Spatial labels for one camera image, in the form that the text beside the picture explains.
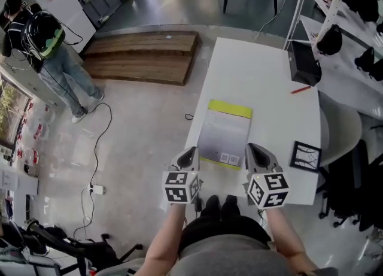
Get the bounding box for person's grey shirt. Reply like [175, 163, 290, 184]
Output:
[173, 234, 300, 276]

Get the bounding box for person's right forearm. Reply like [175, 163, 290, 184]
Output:
[265, 205, 320, 276]

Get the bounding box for wooden step platform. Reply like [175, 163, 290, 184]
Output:
[81, 31, 202, 87]

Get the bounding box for group of black bags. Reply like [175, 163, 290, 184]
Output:
[317, 0, 383, 81]

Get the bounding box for black high-back office chair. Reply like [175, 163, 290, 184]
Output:
[0, 219, 144, 276]

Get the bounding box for white cable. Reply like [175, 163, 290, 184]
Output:
[254, 0, 296, 41]

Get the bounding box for person's left black shoe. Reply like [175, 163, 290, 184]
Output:
[199, 195, 221, 219]

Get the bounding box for group of red label bottles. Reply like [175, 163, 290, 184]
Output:
[16, 101, 57, 177]

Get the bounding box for black floor cable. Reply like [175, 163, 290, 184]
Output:
[73, 102, 113, 239]

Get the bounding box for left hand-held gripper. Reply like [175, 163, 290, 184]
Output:
[162, 145, 204, 206]

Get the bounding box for white paperback book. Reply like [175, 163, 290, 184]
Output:
[197, 98, 254, 171]

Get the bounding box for person's left forearm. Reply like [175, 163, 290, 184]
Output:
[142, 202, 186, 276]

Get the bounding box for person's black trousers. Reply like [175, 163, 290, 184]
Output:
[178, 211, 272, 253]

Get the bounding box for person's black shoe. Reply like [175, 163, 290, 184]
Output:
[220, 194, 242, 217]
[199, 195, 221, 219]

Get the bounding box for black framed picture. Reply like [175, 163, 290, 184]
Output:
[288, 140, 323, 174]

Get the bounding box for white shelf rack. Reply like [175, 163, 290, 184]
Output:
[282, 0, 383, 57]

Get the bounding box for black box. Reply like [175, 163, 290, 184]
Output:
[286, 40, 323, 87]

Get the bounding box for window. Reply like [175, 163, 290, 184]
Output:
[0, 74, 34, 153]

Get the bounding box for person's right black shoe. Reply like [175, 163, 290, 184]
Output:
[220, 194, 242, 217]

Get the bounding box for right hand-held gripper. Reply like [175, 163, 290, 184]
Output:
[244, 142, 290, 210]

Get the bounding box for white cabinet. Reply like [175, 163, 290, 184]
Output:
[23, 0, 97, 54]

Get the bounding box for beige shell chair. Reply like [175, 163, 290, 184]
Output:
[317, 90, 363, 168]

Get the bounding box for grey drawer cabinet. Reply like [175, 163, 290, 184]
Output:
[76, 0, 129, 29]

